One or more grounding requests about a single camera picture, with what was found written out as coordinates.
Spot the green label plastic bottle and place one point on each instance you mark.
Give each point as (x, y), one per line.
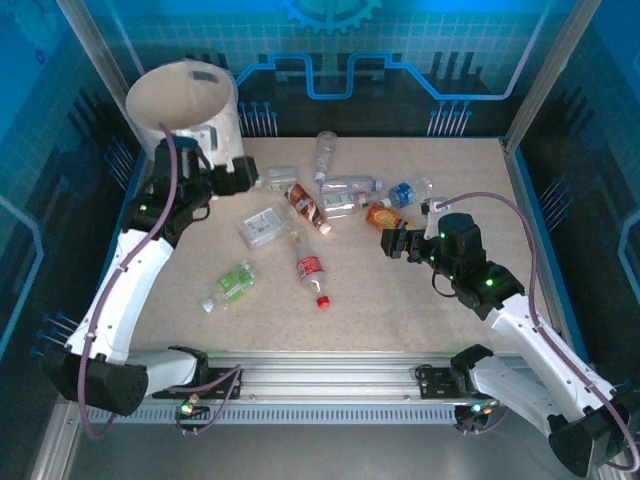
(235, 282)

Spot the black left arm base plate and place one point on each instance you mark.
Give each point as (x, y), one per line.
(210, 389)

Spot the orange fruit label bottle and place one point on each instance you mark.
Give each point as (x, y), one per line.
(382, 217)

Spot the aluminium frame post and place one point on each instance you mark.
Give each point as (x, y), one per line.
(550, 70)
(100, 45)

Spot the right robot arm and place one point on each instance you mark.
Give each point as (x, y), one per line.
(540, 345)

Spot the aluminium mounting rail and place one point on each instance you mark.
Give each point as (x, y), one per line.
(325, 372)

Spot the clear ribbed plastic bottle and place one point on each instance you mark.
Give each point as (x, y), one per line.
(325, 150)

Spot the right controller board with lights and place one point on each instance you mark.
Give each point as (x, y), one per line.
(472, 415)

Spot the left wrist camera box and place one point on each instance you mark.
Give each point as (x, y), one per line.
(207, 142)

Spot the blue label water bottle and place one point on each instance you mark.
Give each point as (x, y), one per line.
(402, 194)

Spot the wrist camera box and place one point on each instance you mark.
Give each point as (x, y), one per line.
(434, 205)
(207, 142)

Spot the controller board with lights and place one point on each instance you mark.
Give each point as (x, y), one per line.
(472, 415)
(187, 407)

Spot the red label cola bottle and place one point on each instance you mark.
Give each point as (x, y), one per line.
(310, 267)

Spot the brown label plastic bottle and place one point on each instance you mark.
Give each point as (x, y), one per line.
(305, 205)

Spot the left controller board with lights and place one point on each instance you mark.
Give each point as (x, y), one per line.
(187, 407)

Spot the square clear plastic jar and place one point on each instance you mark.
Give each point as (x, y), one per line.
(260, 227)

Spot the aluminium table side rail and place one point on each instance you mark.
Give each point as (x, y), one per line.
(524, 190)

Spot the white plastic waste bin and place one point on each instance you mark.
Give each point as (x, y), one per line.
(165, 100)

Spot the clear bottle white green label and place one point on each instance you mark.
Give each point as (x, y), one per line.
(340, 203)

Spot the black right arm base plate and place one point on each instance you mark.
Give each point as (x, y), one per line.
(435, 385)

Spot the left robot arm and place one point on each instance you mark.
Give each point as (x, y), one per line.
(130, 290)

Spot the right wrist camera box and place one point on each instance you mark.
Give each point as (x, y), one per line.
(434, 205)

